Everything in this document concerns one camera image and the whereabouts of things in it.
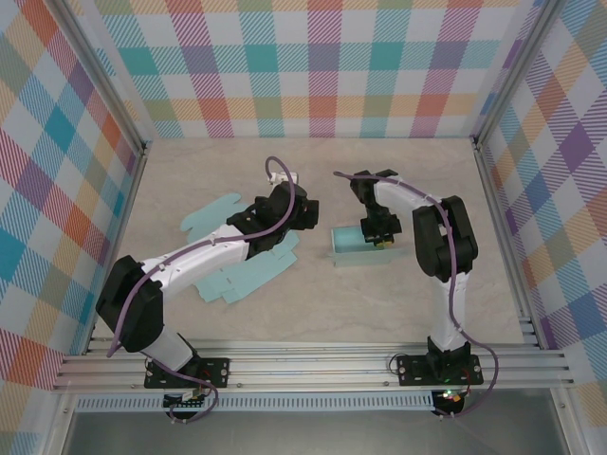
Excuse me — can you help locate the right aluminium corner post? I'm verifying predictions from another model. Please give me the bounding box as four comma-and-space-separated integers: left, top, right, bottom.
471, 0, 568, 148

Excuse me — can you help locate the wide aluminium mounting rail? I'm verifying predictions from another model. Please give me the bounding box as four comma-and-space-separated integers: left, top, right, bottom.
50, 337, 579, 393

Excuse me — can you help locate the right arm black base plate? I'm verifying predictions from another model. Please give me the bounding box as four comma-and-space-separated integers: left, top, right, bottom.
396, 354, 485, 388

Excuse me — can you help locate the right aluminium side rail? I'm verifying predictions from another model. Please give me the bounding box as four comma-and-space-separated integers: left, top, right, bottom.
471, 141, 544, 350

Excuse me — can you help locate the aluminium side rail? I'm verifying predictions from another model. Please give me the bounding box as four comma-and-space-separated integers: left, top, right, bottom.
471, 141, 544, 350
84, 144, 151, 355

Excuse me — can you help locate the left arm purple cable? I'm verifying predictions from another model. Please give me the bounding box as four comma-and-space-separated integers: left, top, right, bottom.
107, 155, 298, 426

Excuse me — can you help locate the left aluminium side rail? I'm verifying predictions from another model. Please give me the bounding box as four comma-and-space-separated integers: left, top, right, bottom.
84, 144, 151, 355

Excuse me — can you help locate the grey metal sheet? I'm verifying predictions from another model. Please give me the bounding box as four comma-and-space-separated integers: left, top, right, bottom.
64, 409, 570, 455

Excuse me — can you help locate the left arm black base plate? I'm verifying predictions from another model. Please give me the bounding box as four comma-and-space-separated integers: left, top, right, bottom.
144, 357, 232, 391

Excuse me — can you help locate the white slotted cable duct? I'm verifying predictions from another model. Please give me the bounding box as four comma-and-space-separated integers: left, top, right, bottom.
75, 391, 436, 413

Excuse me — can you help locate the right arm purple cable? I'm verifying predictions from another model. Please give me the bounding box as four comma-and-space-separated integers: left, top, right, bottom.
333, 171, 500, 421

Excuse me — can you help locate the left aluminium corner post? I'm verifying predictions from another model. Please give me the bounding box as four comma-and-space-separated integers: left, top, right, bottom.
49, 0, 156, 157

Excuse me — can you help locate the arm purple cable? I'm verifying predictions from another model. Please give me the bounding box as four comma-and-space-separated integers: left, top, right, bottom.
333, 171, 500, 421
107, 155, 298, 426

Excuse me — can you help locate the aluminium corner post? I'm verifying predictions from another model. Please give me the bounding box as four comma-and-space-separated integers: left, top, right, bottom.
471, 0, 568, 148
49, 0, 156, 157

